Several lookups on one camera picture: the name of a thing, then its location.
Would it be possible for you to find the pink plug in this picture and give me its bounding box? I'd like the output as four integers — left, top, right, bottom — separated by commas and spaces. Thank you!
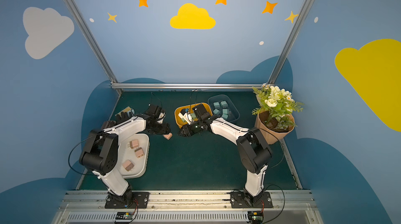
129, 139, 140, 149
122, 160, 135, 171
163, 133, 172, 140
134, 148, 145, 158

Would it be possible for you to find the green plug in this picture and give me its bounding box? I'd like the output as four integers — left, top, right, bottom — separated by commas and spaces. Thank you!
219, 101, 228, 109

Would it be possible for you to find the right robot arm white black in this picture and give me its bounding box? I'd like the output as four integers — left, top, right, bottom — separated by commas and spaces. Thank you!
178, 103, 273, 201

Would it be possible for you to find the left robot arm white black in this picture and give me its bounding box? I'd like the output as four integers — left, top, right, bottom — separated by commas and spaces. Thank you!
79, 104, 171, 198

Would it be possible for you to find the blue storage box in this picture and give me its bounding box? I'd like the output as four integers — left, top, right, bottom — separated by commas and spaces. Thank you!
208, 94, 240, 123

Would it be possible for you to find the yellow storage box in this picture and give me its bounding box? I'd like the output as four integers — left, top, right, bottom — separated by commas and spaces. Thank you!
174, 102, 213, 128

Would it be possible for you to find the white storage tray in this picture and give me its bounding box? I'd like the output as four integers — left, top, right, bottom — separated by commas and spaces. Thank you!
116, 134, 150, 179

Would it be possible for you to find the yellow blue sponge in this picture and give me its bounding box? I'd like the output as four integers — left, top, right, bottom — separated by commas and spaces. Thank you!
117, 107, 135, 115

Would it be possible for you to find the black rubber glove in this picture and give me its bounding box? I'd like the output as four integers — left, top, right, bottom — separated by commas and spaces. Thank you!
115, 112, 133, 125

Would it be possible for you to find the brown grid drain cover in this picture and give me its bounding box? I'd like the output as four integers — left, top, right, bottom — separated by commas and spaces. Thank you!
101, 121, 116, 130

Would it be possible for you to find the potted artificial flower plant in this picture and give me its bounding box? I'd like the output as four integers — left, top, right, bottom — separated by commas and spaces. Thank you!
252, 84, 303, 145

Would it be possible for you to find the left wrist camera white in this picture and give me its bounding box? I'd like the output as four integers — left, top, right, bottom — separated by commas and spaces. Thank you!
157, 112, 166, 124

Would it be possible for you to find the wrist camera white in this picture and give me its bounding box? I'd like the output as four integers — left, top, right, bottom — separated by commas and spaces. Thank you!
178, 109, 193, 124
157, 112, 166, 124

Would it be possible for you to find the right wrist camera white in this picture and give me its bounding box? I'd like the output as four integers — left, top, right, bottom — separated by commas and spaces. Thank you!
178, 109, 193, 124

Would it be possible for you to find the aluminium frame back bar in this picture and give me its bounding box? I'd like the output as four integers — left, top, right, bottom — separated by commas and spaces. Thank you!
111, 83, 262, 90

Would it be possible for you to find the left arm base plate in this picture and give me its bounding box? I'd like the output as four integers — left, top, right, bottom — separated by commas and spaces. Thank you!
104, 191, 150, 209

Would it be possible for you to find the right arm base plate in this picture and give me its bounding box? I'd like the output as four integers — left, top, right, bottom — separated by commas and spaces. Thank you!
230, 191, 273, 208

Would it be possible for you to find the aluminium frame rail front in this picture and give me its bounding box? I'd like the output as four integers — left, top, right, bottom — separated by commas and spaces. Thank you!
52, 189, 323, 224

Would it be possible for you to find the aluminium frame left post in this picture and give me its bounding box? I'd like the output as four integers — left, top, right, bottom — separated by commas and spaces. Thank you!
63, 0, 118, 87

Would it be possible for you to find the aluminium frame post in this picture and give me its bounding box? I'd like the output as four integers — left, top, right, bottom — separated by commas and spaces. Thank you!
268, 0, 315, 84
63, 0, 118, 87

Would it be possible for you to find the aluminium frame right post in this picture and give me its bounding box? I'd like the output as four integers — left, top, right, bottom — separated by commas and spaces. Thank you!
268, 0, 315, 84

